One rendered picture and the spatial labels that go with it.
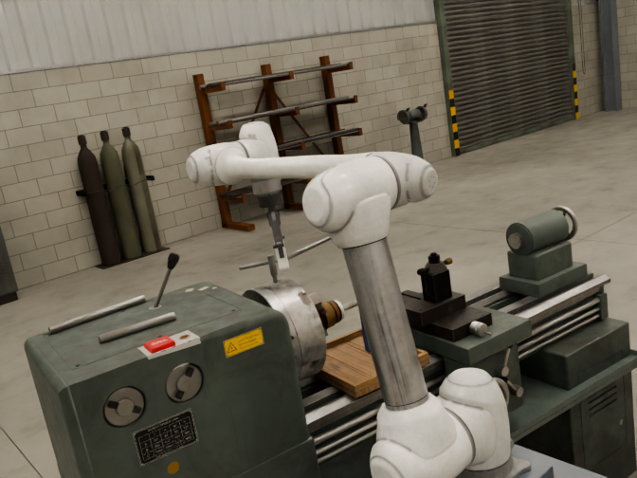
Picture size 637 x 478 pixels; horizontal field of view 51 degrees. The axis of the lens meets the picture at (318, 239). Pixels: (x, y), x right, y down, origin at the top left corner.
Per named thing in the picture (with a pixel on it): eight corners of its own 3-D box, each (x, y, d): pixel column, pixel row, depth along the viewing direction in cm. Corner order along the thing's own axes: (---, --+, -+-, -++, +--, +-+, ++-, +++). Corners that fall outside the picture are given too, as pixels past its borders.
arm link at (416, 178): (389, 141, 162) (349, 152, 154) (447, 148, 149) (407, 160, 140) (391, 193, 166) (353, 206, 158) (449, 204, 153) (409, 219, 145)
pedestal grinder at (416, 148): (419, 181, 1031) (409, 107, 1004) (402, 181, 1059) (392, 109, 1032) (439, 174, 1058) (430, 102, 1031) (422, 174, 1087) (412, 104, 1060)
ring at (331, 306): (318, 309, 205) (341, 300, 210) (301, 303, 213) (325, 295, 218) (322, 337, 208) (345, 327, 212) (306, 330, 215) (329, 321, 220)
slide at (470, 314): (454, 342, 214) (452, 329, 213) (373, 315, 249) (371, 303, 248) (493, 324, 223) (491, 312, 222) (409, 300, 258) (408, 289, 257)
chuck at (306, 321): (310, 395, 193) (288, 292, 187) (261, 371, 219) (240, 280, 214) (335, 384, 197) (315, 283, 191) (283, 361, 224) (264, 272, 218)
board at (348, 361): (356, 398, 201) (354, 386, 200) (295, 366, 231) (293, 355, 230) (429, 363, 216) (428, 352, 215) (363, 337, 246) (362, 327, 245)
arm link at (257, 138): (268, 171, 204) (232, 180, 196) (258, 120, 201) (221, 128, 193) (289, 169, 196) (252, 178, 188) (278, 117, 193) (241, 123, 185)
